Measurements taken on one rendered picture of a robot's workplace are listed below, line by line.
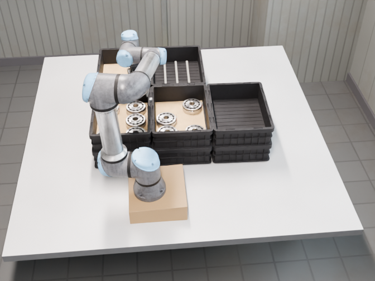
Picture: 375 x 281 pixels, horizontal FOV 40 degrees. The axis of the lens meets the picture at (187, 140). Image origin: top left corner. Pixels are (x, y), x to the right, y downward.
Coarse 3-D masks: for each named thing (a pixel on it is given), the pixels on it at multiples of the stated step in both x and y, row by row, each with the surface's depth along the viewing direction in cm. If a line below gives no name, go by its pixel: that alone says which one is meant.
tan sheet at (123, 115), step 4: (120, 104) 281; (124, 104) 281; (120, 108) 279; (124, 108) 279; (120, 112) 276; (124, 112) 276; (120, 116) 274; (124, 116) 274; (144, 116) 274; (120, 120) 271; (124, 120) 271; (120, 124) 268; (124, 124) 268; (120, 128) 266; (124, 128) 266; (144, 128) 266; (124, 132) 264
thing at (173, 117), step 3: (159, 114) 270; (162, 114) 270; (168, 114) 270; (171, 114) 270; (159, 117) 268; (171, 117) 268; (174, 117) 268; (159, 120) 266; (162, 120) 266; (168, 120) 266; (171, 120) 266; (174, 120) 266; (162, 123) 264; (165, 123) 264; (168, 123) 264; (171, 123) 264
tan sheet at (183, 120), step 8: (160, 104) 281; (168, 104) 281; (176, 104) 281; (160, 112) 276; (176, 112) 276; (184, 112) 276; (200, 112) 276; (184, 120) 271; (192, 120) 271; (200, 120) 271; (176, 128) 266; (184, 128) 266
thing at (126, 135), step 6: (150, 90) 274; (150, 96) 270; (150, 102) 266; (150, 108) 262; (150, 114) 259; (90, 120) 255; (150, 120) 255; (90, 126) 252; (150, 126) 252; (90, 132) 248; (138, 132) 248; (144, 132) 248; (150, 132) 248; (90, 138) 248; (96, 138) 247
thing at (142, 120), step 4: (128, 116) 268; (132, 116) 268; (140, 116) 269; (128, 120) 266; (140, 120) 266; (144, 120) 266; (128, 124) 264; (132, 124) 263; (136, 124) 263; (140, 124) 263
